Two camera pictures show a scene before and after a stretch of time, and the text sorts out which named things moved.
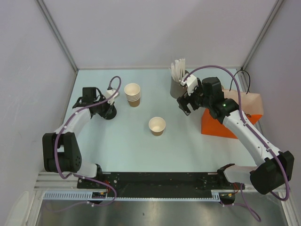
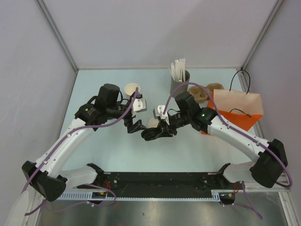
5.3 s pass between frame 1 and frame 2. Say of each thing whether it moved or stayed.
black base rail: stayed
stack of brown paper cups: stayed
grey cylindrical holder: stayed
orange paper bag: stayed
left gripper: moved
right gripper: moved
